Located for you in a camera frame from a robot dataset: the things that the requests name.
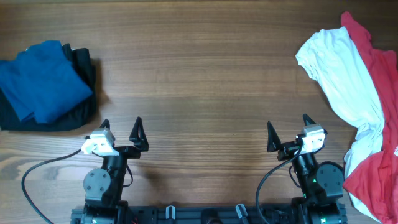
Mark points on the blue folded shirt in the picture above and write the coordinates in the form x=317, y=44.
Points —
x=41, y=83

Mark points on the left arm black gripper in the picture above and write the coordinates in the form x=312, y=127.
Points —
x=138, y=142

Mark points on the black folded garment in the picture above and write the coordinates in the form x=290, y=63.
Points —
x=75, y=118

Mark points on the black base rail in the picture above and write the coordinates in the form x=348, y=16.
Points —
x=205, y=214

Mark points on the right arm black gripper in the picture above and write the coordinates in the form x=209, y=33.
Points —
x=273, y=144

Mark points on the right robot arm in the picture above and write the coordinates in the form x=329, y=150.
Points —
x=321, y=183

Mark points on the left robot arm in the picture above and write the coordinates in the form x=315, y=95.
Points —
x=104, y=186

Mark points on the white t-shirt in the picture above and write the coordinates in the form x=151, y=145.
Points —
x=331, y=58

